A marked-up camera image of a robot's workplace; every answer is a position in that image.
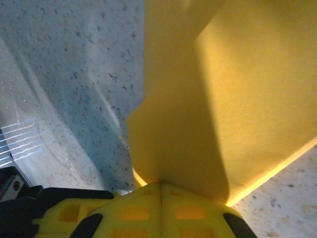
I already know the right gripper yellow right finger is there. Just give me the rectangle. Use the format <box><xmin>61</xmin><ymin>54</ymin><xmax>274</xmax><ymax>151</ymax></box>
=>
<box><xmin>160</xmin><ymin>182</ymin><xmax>258</xmax><ymax>238</ymax></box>

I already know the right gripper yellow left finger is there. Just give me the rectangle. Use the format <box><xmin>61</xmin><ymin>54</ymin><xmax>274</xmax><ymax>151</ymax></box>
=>
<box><xmin>70</xmin><ymin>182</ymin><xmax>163</xmax><ymax>238</ymax></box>

